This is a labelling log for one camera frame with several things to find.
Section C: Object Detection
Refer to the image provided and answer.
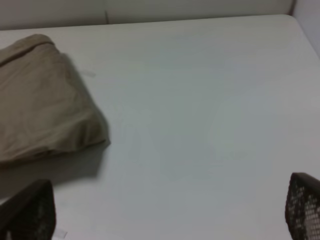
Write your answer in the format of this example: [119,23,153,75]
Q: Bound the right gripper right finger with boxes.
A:
[285,172,320,240]

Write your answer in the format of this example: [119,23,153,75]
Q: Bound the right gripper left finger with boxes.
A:
[0,179,56,240]

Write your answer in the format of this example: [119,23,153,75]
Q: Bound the khaki shorts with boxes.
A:
[0,34,108,166]

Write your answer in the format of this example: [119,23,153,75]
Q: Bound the clear tape strip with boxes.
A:
[53,228,68,239]
[80,70,96,78]

